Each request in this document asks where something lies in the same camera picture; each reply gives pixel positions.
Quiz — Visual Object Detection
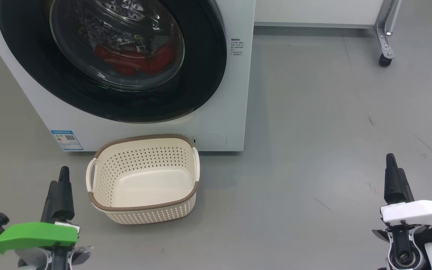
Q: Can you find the white front-load washing machine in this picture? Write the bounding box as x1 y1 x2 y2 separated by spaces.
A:
0 0 256 152

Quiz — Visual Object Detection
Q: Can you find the white panel board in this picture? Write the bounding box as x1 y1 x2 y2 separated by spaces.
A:
254 0 385 29

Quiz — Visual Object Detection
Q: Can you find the red garment with white stripes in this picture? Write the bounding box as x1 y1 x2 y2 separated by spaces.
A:
95 44 175 75

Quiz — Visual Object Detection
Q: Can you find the blue energy label sticker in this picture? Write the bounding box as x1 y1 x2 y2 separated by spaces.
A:
50 130 84 152

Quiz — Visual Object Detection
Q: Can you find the metal frame leg with caster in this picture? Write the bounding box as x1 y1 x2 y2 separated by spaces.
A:
373 0 402 68

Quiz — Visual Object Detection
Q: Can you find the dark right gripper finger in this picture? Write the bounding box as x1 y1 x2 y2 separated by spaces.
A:
397 168 414 204
384 153 402 205

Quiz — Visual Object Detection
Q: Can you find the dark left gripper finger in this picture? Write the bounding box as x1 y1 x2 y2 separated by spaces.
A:
41 181 61 222
55 166 75 222

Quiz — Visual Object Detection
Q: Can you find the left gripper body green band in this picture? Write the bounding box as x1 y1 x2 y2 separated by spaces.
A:
0 221 93 270

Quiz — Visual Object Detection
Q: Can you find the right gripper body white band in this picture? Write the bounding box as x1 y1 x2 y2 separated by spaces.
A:
373 200 432 270

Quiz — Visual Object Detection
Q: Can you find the cream perforated basket brown rim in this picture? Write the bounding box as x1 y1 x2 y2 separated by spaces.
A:
85 134 201 225

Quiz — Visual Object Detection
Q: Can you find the printed text label sticker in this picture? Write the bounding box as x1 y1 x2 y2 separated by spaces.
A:
231 37 244 57

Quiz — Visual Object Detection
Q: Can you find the black round glass washer door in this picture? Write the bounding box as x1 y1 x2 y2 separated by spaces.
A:
0 0 228 123

